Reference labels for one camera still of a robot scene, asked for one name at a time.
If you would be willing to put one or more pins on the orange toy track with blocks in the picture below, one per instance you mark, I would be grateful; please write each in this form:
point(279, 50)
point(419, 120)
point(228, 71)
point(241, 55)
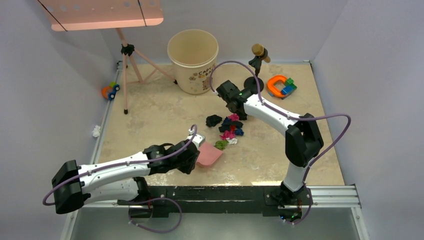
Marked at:
point(280, 86)

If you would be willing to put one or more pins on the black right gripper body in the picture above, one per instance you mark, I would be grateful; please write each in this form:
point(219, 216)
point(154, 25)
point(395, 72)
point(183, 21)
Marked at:
point(237, 112)

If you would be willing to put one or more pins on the pink paper scrap top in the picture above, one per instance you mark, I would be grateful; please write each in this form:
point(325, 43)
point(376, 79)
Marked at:
point(234, 117)

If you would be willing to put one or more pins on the gold microphone on black stand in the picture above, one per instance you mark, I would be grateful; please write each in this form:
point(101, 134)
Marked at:
point(260, 55)

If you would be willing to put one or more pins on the dark navy paper scrap front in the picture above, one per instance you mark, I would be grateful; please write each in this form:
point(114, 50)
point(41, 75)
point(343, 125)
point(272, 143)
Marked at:
point(213, 120)

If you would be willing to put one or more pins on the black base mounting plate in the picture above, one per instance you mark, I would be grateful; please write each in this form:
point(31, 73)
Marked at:
point(161, 201)

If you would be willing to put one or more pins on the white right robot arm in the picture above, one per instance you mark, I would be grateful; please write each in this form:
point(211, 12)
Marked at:
point(303, 139)

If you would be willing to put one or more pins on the aluminium frame rail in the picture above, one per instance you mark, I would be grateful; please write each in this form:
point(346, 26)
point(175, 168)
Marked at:
point(71, 218)

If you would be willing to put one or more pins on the orange blue toy car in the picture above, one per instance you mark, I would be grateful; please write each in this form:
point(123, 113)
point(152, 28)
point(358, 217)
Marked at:
point(109, 92)

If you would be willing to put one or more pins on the white paper scrap front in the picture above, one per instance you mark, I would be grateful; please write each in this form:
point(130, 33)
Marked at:
point(232, 141)

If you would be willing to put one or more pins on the pink plastic dustpan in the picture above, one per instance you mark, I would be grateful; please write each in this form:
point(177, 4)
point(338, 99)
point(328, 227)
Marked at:
point(209, 154)

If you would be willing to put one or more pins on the green paper scrap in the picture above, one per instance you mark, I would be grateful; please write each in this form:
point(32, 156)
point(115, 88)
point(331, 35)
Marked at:
point(221, 144)

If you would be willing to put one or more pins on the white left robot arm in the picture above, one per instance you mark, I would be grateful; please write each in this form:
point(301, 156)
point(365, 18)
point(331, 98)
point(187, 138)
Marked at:
point(77, 185)

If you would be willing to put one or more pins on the blue paper scrap upper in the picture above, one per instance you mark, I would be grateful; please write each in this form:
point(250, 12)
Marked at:
point(239, 132)

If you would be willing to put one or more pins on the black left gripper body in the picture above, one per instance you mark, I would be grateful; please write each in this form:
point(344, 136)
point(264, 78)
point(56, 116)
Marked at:
point(186, 166)

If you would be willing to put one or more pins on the pink music stand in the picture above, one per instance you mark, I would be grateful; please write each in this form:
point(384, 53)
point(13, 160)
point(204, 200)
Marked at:
point(79, 15)

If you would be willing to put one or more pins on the cream capybara bucket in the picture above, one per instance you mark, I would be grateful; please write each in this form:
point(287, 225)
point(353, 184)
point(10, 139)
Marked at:
point(193, 54)

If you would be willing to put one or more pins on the white paper scrap off table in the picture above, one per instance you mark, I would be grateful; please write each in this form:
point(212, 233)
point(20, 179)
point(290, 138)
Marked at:
point(96, 132)

